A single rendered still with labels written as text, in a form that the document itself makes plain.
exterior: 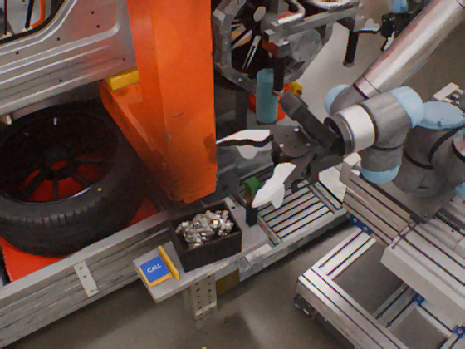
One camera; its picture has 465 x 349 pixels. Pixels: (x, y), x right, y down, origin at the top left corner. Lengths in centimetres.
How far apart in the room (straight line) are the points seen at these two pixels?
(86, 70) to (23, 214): 55
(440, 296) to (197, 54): 86
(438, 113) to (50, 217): 125
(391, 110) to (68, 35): 117
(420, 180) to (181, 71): 68
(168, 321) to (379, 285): 84
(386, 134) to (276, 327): 122
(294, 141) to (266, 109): 104
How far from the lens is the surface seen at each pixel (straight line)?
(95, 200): 164
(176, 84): 121
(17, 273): 185
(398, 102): 80
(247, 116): 215
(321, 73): 310
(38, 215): 166
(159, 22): 110
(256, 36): 187
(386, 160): 86
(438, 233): 128
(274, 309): 191
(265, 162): 222
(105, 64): 173
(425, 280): 123
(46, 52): 165
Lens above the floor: 170
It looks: 47 degrees down
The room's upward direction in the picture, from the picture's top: straight up
